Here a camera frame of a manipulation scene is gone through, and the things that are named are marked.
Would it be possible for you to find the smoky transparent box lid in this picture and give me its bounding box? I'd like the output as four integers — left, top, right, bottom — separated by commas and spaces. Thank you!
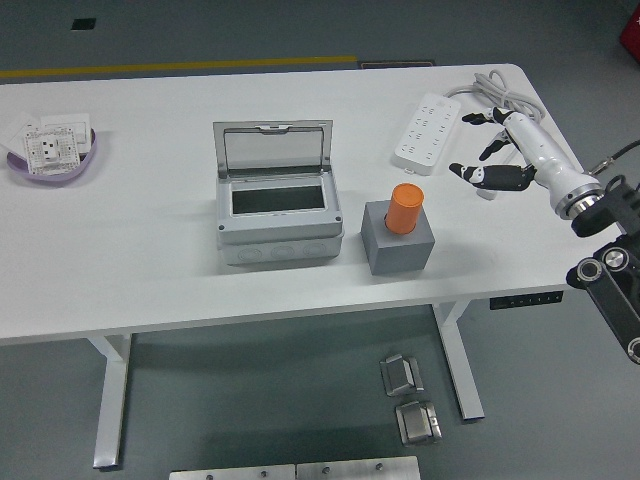
212, 118, 334, 180

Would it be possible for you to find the white power strip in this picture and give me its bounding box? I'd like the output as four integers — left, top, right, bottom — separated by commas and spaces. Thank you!
391, 91, 462, 177

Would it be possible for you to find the red object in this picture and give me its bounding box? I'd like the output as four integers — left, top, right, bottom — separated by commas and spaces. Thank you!
618, 9, 640, 51

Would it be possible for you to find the black table control panel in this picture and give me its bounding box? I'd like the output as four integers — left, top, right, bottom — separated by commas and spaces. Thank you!
489, 291, 564, 310

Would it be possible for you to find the white left table leg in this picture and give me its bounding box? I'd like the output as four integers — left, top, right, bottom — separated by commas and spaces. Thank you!
85, 333, 134, 471

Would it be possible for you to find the white right table leg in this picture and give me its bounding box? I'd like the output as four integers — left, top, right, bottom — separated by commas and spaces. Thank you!
432, 299, 486, 425

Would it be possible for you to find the small white printed card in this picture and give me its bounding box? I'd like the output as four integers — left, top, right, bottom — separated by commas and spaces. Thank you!
0, 112, 44, 156

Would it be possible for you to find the white table leg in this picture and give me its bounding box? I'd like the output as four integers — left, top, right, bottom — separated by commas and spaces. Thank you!
85, 333, 134, 471
432, 299, 486, 425

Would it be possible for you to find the plain white switch plate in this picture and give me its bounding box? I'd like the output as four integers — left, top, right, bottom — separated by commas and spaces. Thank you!
40, 112, 92, 151

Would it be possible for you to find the orange cylinder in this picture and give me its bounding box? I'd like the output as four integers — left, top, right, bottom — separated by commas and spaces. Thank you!
383, 183, 425, 235

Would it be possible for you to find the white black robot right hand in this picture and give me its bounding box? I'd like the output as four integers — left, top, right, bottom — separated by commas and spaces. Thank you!
448, 106, 600, 214

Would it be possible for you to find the brown floor plate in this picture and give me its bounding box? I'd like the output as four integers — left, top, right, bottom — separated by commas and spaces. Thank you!
359, 60, 436, 70

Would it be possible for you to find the grey cube with round hole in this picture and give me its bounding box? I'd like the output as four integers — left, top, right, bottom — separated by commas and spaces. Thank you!
360, 199, 436, 276

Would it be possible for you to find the purple bowl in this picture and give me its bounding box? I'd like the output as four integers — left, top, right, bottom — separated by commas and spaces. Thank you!
5, 128, 104, 189

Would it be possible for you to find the grey plastic junction box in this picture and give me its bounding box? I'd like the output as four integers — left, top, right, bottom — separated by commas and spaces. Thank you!
215, 167, 345, 266

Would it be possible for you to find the flat metal plate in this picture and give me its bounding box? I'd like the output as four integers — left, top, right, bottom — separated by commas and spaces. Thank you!
168, 464, 296, 480

